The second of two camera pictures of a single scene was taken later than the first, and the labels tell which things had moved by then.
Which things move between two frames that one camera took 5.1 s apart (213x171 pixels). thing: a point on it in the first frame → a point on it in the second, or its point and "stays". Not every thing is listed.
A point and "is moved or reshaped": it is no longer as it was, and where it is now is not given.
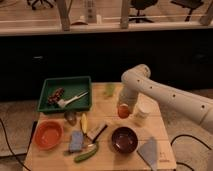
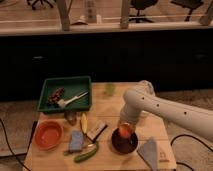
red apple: (123, 111) is moved or reshaped
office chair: (141, 5) stays
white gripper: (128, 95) → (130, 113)
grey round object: (70, 117) stays
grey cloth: (148, 150) stays
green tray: (70, 86) stays
